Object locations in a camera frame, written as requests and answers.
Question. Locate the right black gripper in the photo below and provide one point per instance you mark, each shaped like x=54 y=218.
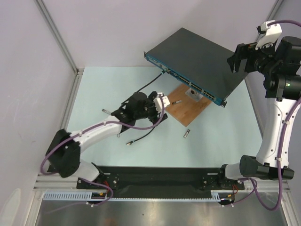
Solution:
x=241 y=56

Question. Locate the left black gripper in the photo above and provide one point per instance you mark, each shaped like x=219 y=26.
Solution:
x=150 y=101

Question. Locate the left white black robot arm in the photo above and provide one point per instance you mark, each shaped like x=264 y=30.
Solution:
x=64 y=152

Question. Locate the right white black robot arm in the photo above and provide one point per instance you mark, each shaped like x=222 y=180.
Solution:
x=279 y=65

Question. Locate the brown wooden board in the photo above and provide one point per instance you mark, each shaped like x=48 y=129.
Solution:
x=188 y=110

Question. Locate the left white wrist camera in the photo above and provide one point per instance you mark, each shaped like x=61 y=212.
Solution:
x=161 y=101

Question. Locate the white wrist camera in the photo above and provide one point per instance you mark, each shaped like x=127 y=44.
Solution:
x=161 y=101
x=269 y=32

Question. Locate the metal switch stand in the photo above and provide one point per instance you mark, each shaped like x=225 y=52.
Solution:
x=193 y=95

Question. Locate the blue black network switch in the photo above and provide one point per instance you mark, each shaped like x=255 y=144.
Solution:
x=199 y=63

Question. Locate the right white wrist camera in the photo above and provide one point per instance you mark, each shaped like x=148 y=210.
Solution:
x=269 y=32

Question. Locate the right aluminium frame post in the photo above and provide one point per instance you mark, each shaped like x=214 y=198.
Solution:
x=274 y=10

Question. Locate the aluminium frame post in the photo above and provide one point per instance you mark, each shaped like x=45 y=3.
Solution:
x=274 y=10
x=57 y=36

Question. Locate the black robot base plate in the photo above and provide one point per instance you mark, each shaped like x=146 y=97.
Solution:
x=166 y=181

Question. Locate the left aluminium frame post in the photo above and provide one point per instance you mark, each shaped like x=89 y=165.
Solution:
x=57 y=36

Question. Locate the white slotted cable duct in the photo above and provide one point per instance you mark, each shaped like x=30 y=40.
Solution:
x=206 y=196

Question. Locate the aluminium frame rail front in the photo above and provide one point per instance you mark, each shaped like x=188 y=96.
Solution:
x=56 y=183

